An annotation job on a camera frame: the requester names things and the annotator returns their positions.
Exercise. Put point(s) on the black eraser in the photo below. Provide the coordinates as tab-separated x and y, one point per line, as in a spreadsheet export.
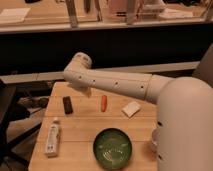
67	105

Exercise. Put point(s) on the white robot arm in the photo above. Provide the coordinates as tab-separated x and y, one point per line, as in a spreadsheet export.
184	110

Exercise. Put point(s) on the white plastic bottle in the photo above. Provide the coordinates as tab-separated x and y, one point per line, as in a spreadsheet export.
53	139

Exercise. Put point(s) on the white sponge block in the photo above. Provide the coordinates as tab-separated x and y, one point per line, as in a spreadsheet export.
131	108

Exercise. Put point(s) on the grey metal post right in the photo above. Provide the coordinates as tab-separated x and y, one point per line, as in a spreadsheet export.
130	11

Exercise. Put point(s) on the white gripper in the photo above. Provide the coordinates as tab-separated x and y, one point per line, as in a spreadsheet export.
86	91

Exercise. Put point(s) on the green ceramic bowl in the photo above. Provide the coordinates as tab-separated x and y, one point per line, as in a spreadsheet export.
112	149

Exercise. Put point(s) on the grey metal post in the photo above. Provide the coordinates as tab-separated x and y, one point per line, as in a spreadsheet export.
72	13
130	11

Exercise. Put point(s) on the white paper sheet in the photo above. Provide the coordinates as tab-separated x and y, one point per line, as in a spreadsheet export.
14	15

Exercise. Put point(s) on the orange carrot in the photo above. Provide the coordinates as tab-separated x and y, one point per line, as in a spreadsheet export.
103	103

